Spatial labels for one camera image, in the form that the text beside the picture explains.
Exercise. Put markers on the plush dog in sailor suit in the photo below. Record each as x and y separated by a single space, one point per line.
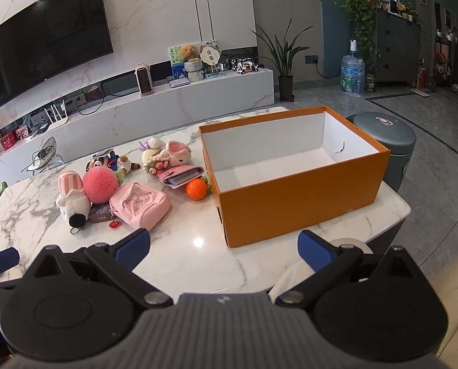
113 164

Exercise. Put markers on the orange cardboard box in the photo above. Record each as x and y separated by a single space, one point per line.
302 200

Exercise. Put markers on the pink card holder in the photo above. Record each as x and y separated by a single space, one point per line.
179 173

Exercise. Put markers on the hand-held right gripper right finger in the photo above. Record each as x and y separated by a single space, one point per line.
315 251

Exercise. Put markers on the black curved television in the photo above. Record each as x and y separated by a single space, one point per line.
44 42

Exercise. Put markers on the grey round bin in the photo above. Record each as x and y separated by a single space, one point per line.
394 138

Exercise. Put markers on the cluttered dark shelf unit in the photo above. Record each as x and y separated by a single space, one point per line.
448 46

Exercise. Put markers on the round paper fan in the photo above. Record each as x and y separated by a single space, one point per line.
209 54

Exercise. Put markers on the white curved stand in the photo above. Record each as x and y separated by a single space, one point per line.
44 153

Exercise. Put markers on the cream crochet doll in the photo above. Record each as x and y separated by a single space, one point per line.
152 158

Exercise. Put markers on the potted long-leaf plant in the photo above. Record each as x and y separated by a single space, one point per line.
285 65

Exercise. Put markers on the blue flat box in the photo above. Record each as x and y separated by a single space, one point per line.
213 74

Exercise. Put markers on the pink striped slipper plush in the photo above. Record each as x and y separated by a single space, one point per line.
73 196

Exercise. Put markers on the wall socket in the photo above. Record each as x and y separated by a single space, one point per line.
311 59

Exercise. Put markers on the pink zip pouch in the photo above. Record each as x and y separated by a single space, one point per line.
140 203

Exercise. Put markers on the trailing pothos plant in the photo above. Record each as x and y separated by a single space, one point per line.
361 11

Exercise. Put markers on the green tin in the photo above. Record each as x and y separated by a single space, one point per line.
370 83

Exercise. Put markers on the orange crochet fruit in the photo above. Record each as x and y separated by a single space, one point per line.
197 189

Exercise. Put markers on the dark illustrated card box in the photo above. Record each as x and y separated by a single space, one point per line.
100 212

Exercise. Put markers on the white router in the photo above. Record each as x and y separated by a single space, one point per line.
57 121

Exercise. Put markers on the black white toy cars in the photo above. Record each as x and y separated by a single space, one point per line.
244 65

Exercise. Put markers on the white marble television console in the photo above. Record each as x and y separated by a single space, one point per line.
136 111

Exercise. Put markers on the silver laptop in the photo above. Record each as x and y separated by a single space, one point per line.
178 82

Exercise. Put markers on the dark drawer cabinet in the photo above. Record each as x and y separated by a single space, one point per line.
398 46

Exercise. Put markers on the white floor scale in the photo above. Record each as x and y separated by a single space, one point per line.
420 92

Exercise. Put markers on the green landscape picture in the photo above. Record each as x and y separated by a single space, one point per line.
175 61

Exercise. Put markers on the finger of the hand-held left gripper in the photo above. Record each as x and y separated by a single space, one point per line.
0 260

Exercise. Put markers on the pink peach plush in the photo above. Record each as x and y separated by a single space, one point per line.
100 186

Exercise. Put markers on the blue water jug with pump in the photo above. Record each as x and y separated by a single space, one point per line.
352 73

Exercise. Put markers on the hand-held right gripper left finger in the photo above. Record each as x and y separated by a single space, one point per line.
131 248

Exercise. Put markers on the pink bunny plush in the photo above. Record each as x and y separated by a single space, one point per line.
177 153

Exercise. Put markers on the beige seat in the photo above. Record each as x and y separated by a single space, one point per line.
455 307

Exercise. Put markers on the brown teddy bear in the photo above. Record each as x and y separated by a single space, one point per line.
189 52

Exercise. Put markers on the pink space heater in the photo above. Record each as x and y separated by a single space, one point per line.
145 80

